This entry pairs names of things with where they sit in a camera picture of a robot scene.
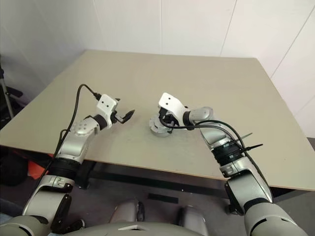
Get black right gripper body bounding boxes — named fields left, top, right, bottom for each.
left=158, top=107, right=180, bottom=125

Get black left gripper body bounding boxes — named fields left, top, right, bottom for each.
left=110, top=110, right=124, bottom=125

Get grey motor housing copper windings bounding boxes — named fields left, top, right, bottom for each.
left=150, top=124, right=173, bottom=137

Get black floor tape strip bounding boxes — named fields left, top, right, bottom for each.
left=147, top=193, right=179, bottom=204

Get grey left robot leg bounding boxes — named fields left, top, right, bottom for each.
left=110, top=198, right=146, bottom=223

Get grey robot leg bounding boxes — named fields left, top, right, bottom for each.
left=110, top=198, right=146, bottom=223
left=178, top=205, right=206, bottom=229

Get red orange object under table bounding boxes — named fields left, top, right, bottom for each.
left=27, top=152, right=54, bottom=179

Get grey right robot leg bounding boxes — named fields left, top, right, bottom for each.
left=178, top=205, right=206, bottom=229

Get black folding cart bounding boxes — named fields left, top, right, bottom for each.
left=0, top=55, right=24, bottom=123

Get silver metal pole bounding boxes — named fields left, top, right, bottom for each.
left=0, top=73, right=13, bottom=119

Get grey robot torso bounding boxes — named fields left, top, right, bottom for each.
left=49, top=221, right=205, bottom=236

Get black sneaker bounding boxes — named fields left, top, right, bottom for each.
left=69, top=218, right=86, bottom=232

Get black round bag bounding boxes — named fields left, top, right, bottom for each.
left=0, top=149, right=27, bottom=187

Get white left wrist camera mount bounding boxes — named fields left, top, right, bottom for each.
left=95, top=94, right=118, bottom=128

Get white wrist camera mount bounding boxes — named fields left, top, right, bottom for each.
left=158, top=92, right=190, bottom=126
left=95, top=94, right=118, bottom=128

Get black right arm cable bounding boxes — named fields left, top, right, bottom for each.
left=159, top=117, right=249, bottom=158

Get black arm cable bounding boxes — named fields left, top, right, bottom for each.
left=159, top=117, right=249, bottom=158
left=48, top=84, right=102, bottom=173

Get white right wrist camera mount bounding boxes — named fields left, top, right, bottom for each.
left=158, top=92, right=190, bottom=126

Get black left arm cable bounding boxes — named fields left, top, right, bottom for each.
left=48, top=84, right=102, bottom=173

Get black metal table frame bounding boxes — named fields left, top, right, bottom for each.
left=76, top=159, right=244, bottom=215

